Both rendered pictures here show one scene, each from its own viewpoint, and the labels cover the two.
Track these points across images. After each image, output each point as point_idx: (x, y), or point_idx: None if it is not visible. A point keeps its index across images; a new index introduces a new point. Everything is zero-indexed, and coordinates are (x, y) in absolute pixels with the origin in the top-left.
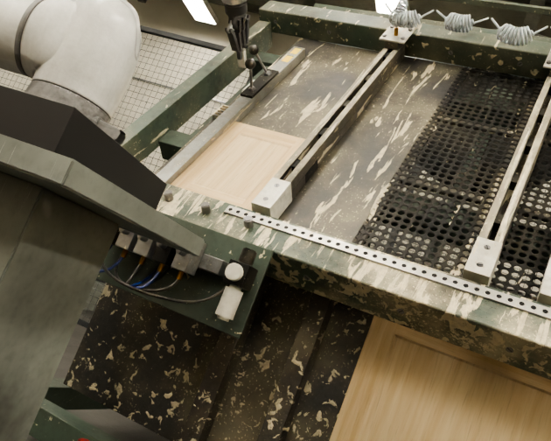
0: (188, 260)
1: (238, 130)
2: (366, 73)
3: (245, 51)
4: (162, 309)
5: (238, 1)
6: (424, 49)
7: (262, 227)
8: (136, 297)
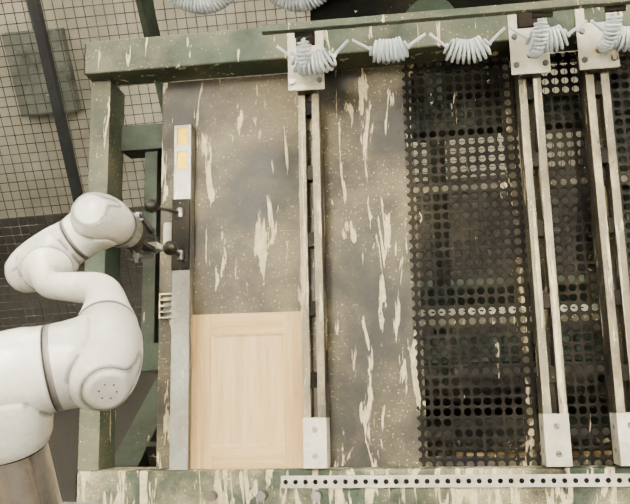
0: None
1: (206, 331)
2: (303, 166)
3: (157, 243)
4: None
5: (136, 241)
6: (344, 62)
7: (331, 489)
8: None
